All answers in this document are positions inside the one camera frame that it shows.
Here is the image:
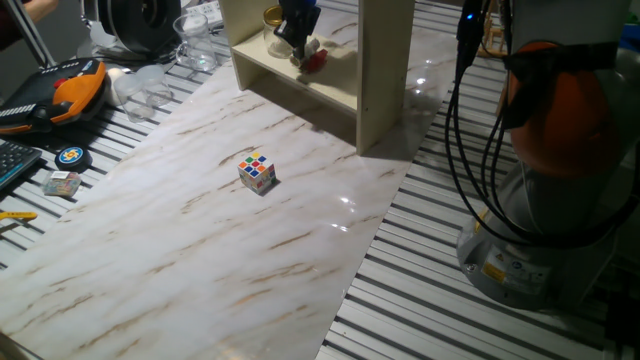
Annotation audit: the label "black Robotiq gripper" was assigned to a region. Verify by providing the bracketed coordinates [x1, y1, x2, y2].
[273, 0, 323, 62]

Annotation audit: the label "multicoloured Rubik's cube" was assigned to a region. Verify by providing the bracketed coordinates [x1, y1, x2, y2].
[237, 152, 278, 196]

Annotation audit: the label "forearm in dark red sleeve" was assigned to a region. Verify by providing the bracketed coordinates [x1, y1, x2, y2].
[0, 4, 31, 51]

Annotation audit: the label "cream wooden shelf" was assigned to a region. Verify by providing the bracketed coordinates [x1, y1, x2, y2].
[218, 0, 416, 155]

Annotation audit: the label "operator bare hand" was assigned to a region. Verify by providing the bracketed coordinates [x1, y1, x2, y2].
[22, 0, 60, 24]

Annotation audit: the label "glass jar gold lid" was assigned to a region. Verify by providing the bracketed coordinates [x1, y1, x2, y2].
[263, 4, 295, 60]

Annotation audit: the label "white power strip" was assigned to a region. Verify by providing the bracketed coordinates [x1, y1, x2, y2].
[184, 0, 225, 29]

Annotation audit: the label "clear glass beaker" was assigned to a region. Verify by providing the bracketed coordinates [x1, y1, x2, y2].
[172, 12, 220, 73]

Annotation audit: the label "clear plastic cup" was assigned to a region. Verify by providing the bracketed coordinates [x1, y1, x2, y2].
[113, 73, 155, 124]
[135, 64, 174, 108]

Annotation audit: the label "black filament spool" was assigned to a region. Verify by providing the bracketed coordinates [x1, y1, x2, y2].
[97, 0, 182, 56]

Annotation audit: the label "white ball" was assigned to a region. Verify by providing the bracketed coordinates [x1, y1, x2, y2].
[105, 67, 126, 106]

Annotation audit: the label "wooden slat rack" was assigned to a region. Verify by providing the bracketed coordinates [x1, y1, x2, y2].
[477, 0, 506, 59]

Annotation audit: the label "silver metal stand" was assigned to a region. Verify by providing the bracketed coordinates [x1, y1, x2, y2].
[79, 0, 120, 59]

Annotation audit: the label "marble patterned mat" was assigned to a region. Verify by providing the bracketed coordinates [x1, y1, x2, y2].
[0, 0, 471, 360]

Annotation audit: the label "orange black teach pendant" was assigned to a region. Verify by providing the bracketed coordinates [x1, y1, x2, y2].
[0, 58, 109, 136]

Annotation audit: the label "round black puck blue logo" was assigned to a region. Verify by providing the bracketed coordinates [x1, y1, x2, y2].
[54, 144, 94, 174]

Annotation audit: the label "aluminium profile pole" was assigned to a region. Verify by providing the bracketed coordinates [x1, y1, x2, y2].
[4, 0, 57, 69]

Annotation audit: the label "clear box coloured clips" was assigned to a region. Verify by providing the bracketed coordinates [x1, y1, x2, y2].
[41, 170, 82, 198]

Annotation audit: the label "black plug cable blue light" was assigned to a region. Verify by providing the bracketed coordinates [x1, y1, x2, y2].
[455, 0, 489, 71]

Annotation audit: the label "yellow handled tool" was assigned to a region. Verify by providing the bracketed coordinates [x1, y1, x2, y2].
[0, 210, 39, 236]

